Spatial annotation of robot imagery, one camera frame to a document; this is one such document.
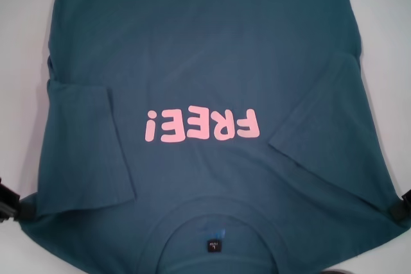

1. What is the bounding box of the blue t-shirt with pink print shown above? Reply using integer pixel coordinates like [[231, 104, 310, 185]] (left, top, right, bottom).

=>
[[18, 0, 406, 274]]

